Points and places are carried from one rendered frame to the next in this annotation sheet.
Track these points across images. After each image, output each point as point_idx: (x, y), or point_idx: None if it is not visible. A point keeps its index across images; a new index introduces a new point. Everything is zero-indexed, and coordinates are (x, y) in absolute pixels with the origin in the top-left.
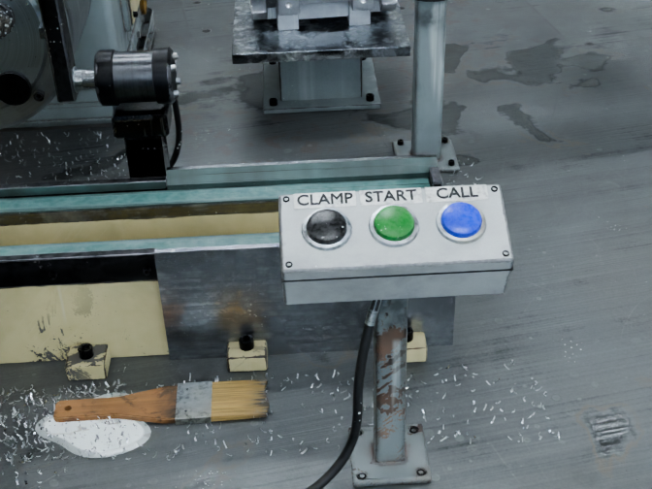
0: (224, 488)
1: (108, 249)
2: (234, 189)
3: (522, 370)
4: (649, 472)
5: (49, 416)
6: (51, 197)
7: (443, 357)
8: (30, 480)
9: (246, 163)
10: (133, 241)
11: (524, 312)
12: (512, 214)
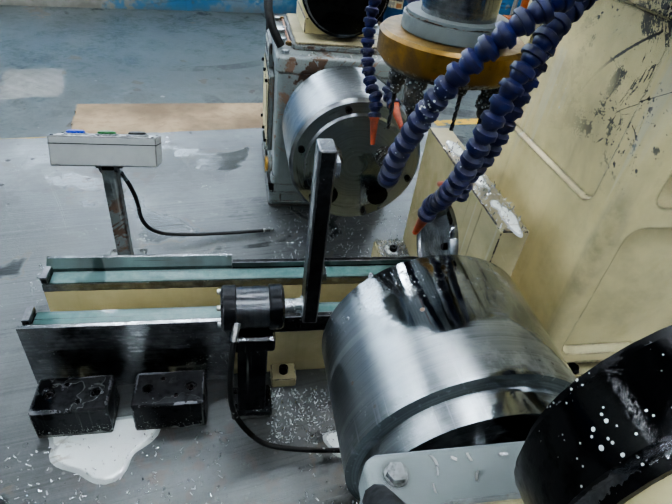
0: (203, 251)
1: (261, 272)
2: (183, 317)
3: (33, 299)
4: (8, 251)
5: None
6: None
7: None
8: (286, 256)
9: (171, 322)
10: (247, 277)
11: (4, 336)
12: None
